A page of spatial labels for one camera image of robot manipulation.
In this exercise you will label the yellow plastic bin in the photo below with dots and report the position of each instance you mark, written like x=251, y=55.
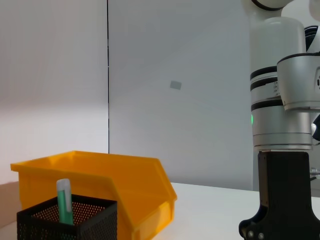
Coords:
x=140, y=190

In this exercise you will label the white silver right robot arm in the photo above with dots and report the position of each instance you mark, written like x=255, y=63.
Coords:
x=275, y=50

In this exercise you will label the black mesh pen holder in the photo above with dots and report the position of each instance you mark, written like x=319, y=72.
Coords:
x=100, y=220

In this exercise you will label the green utility knife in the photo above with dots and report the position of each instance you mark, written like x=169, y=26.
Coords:
x=64, y=200

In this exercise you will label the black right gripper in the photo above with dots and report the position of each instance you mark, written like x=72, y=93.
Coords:
x=285, y=195

